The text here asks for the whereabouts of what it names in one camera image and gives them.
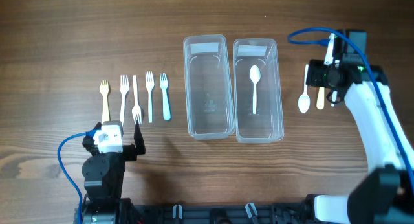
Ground yellow plastic spoon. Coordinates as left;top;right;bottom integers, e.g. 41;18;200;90
316;87;325;110

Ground white upside-down plastic spoon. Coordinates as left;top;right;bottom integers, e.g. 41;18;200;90
298;64;311;113

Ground large white plastic spoon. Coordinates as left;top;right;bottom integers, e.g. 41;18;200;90
331;91;337;107

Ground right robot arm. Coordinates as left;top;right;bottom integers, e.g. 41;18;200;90
306;29;413;223

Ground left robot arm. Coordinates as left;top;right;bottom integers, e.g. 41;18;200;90
74;121;146;223

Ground left clear plastic container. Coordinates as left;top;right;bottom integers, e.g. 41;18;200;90
183;35;235;140

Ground clear plastic container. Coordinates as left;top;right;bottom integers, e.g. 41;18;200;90
183;35;235;140
233;38;284;144

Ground right clear plastic container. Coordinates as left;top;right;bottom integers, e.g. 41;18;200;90
233;38;284;144

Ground white upside-down plastic fork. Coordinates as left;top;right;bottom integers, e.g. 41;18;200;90
132;75;142;124

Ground cream yellow plastic fork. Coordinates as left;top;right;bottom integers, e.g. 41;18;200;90
100;80;110;122

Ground light blue plastic fork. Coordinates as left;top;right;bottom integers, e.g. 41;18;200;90
160;73;171;121

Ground white long plastic fork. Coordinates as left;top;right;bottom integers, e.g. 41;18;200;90
145;71;155;123

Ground left blue cable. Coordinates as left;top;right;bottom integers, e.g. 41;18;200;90
56;130;98;224

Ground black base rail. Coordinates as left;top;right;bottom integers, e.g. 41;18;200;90
135;203;311;224

